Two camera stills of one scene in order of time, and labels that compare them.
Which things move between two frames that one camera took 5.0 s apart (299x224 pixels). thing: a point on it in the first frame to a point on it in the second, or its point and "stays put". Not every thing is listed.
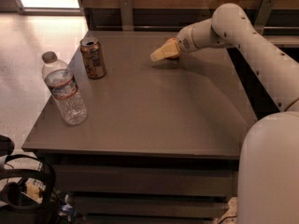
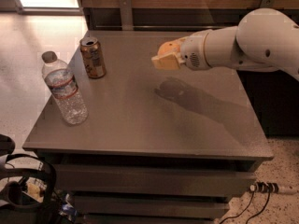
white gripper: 185,41 to 192,54
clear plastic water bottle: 64,87 stays put
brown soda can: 92,57 stays put
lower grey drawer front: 150,207 stays put
